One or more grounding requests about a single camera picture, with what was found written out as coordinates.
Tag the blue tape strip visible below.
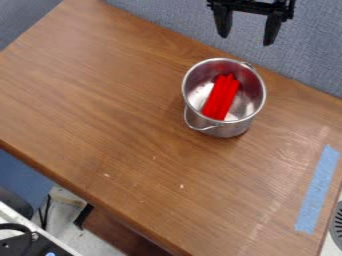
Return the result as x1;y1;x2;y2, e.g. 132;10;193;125
294;145;340;235

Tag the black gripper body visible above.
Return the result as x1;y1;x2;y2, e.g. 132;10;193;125
207;0;296;21

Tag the black cable on floor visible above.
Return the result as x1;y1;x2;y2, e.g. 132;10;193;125
38;194;52;230

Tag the black round object at left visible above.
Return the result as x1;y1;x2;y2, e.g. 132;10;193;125
0;186;33;219

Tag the dark round grille at right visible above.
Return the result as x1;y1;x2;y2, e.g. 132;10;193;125
330;201;342;251

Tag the red long block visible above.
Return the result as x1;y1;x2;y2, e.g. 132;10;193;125
201;74;240;121

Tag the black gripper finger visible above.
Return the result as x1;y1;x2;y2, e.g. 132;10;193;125
212;4;232;38
263;12;282;46

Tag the black device with blue light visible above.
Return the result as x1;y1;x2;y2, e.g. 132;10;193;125
0;223;73;256

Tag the stainless steel pot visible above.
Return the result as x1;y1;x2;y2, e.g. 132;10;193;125
181;58;267;138

